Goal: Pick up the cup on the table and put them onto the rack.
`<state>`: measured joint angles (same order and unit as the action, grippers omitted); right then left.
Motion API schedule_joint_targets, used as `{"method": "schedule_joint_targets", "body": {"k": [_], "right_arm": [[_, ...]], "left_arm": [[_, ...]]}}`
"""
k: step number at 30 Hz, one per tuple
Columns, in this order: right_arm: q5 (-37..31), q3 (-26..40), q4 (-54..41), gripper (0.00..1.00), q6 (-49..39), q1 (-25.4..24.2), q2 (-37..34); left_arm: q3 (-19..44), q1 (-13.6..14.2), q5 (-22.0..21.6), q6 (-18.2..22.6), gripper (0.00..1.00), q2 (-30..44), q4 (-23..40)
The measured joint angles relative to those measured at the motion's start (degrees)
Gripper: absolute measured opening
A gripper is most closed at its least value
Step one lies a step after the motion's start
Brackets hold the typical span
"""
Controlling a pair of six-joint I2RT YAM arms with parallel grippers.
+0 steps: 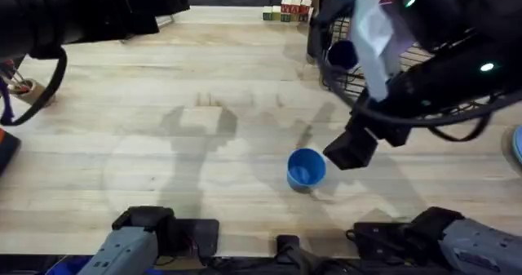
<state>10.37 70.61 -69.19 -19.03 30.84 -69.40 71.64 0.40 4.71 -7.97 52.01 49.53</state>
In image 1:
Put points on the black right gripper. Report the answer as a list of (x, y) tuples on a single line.
[(383, 122)]

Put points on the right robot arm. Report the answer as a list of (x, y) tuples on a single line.
[(481, 246)]

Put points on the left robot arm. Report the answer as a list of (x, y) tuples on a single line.
[(122, 250)]

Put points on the light blue plastic cup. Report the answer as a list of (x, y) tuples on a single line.
[(306, 171)]

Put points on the dark blue cup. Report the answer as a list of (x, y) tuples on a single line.
[(341, 54)]

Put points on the pale flat wrist plate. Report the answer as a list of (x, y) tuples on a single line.
[(373, 38)]

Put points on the coloured toy blocks heap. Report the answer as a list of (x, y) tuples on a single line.
[(291, 10)]

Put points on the light blue plate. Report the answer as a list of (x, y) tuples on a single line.
[(518, 144)]

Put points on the brown tape roll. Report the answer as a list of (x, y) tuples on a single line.
[(37, 93)]

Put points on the red and black box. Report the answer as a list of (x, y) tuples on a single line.
[(6, 148)]

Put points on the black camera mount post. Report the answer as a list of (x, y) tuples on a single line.
[(288, 246)]

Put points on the black rail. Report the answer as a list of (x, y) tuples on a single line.
[(244, 267)]

